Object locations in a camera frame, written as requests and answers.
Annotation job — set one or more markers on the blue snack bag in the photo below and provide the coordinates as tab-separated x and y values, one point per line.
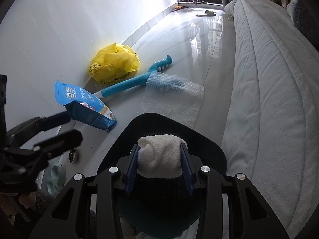
84	106

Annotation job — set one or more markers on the clear bubble wrap sheet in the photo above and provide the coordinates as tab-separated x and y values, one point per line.
173	97

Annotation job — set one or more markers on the slipper on floor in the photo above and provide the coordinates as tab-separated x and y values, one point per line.
207	13

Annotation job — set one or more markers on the bed with grey mattress cover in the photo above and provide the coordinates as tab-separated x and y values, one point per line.
271	131

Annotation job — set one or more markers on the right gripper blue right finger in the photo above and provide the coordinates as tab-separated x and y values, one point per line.
188	170

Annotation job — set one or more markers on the orange toy near window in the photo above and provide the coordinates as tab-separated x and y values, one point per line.
177	8

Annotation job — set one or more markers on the black trash bin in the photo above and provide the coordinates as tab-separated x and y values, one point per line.
161	206

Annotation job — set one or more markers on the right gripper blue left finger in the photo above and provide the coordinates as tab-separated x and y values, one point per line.
131	167

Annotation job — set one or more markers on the pet food dish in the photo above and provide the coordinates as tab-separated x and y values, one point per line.
73	156

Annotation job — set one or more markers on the dark grey fuzzy blanket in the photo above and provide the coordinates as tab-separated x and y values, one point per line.
304	21

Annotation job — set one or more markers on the yellow plastic bag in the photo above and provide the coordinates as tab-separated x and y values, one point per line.
113	63

